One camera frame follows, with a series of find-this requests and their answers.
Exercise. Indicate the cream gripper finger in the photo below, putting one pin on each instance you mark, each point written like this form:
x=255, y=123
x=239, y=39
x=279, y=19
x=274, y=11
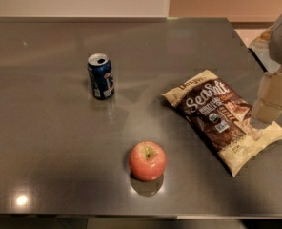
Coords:
x=268, y=105

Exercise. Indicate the red apple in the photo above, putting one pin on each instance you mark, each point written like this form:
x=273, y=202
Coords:
x=147, y=161

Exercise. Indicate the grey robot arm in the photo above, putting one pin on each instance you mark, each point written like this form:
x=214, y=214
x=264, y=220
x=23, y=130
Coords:
x=275, y=42

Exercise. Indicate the sea salt chips bag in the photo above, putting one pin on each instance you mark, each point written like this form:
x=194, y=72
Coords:
x=223, y=117

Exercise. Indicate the blue soda can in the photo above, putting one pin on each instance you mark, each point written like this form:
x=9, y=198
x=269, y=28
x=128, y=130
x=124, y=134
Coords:
x=99, y=68

